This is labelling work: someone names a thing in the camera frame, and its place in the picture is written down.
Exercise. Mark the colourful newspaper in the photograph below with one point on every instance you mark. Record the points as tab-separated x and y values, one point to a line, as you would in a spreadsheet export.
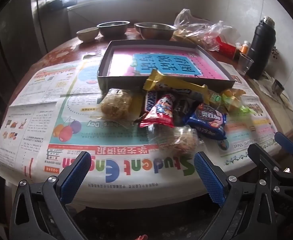
61	105

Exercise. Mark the dark steel bowl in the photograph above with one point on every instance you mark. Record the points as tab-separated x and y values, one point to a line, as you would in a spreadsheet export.
112	30

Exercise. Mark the clear plastic bag of food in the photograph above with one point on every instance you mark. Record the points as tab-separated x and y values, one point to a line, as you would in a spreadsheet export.
201	32

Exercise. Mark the green and yellow pastry packet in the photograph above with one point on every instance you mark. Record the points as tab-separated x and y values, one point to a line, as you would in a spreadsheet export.
232	102

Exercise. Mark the white crumpled cloth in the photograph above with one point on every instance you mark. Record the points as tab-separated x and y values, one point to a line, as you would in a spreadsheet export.
286	102

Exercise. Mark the black thermos bottle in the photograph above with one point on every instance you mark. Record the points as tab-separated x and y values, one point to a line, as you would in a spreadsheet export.
261	47

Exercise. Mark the yellow snack packet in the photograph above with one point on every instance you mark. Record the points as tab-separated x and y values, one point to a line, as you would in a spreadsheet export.
171	82

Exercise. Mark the small metal cup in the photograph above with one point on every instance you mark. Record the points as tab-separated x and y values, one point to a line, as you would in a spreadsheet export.
277	87

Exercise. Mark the clear plastic cup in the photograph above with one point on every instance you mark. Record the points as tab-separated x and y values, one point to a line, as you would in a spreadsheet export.
245	63

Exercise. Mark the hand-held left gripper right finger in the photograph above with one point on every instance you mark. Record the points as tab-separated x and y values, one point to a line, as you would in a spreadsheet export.
209	177

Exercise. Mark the red tissue box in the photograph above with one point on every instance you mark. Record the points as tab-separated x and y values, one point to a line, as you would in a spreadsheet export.
227	47

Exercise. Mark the clear-wrapped rice cake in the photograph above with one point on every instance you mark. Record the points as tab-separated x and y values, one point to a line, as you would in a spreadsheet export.
116	103
184	141

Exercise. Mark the black box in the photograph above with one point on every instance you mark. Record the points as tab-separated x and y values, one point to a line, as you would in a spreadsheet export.
57	5

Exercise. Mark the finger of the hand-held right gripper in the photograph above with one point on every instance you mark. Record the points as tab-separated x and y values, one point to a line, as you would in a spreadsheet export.
286	143
259	155

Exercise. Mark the orange pill bottle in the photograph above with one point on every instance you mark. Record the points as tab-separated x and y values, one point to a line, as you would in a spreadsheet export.
246	47

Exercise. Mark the brown chocolate bar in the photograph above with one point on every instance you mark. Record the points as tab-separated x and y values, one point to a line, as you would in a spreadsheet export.
151	101

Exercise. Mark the white ceramic bowl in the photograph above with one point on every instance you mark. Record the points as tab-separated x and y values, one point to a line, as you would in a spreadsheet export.
87	34

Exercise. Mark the dark red dotted object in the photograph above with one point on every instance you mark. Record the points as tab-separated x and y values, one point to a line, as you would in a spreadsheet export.
275	52

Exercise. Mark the large steel bowl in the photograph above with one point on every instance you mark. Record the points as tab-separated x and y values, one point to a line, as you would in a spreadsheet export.
156	32

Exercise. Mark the blue cookie packet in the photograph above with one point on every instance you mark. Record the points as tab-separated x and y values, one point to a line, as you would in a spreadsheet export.
207	120

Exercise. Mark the dark wooden cabinet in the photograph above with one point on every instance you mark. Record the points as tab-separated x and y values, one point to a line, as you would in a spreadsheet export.
6	55

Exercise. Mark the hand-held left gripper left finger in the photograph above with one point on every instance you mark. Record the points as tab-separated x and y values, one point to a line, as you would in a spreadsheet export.
74	177

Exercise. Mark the red cartoon snack packet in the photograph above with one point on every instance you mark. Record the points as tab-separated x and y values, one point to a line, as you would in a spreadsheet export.
161	112

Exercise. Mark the white pill bottle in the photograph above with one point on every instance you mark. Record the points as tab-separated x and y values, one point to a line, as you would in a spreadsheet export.
239	47

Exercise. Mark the pink and blue book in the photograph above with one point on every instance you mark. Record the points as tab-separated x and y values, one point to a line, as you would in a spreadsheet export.
166	62

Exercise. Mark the grey refrigerator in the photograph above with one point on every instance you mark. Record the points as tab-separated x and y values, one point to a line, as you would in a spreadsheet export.
49	22

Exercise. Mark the grey cardboard box tray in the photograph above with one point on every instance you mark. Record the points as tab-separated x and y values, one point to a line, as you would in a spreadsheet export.
121	82

